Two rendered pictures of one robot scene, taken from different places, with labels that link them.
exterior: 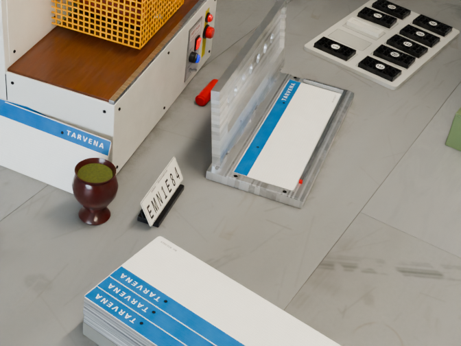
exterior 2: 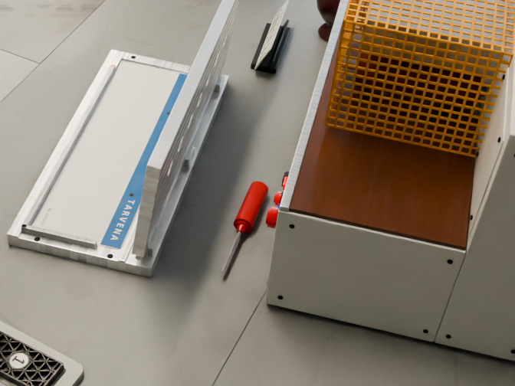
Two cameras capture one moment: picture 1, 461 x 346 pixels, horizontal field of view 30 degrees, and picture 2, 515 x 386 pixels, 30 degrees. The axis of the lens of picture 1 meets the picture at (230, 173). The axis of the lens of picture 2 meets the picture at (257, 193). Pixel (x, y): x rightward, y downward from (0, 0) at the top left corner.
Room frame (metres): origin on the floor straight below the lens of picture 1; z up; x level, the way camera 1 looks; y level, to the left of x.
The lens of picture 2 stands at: (2.64, -0.04, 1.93)
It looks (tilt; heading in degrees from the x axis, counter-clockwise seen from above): 45 degrees down; 173
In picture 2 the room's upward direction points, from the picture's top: 7 degrees clockwise
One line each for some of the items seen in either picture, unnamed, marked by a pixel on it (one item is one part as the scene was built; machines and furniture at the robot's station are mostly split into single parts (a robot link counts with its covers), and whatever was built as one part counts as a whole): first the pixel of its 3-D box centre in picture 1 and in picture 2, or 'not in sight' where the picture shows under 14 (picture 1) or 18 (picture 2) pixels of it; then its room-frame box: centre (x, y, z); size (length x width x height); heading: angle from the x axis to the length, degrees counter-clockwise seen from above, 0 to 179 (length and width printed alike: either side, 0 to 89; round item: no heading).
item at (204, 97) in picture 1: (217, 83); (241, 227); (1.71, 0.06, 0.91); 0.18 x 0.03 x 0.03; 161
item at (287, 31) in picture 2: (161, 199); (271, 44); (1.27, 0.13, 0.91); 0.13 x 0.04 x 0.03; 165
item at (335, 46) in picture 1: (335, 48); (19, 363); (1.95, -0.22, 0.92); 0.10 x 0.05 x 0.01; 61
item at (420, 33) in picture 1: (419, 36); not in sight; (2.08, -0.45, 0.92); 0.10 x 0.05 x 0.01; 58
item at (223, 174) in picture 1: (285, 130); (129, 148); (1.55, -0.11, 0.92); 0.44 x 0.21 x 0.04; 165
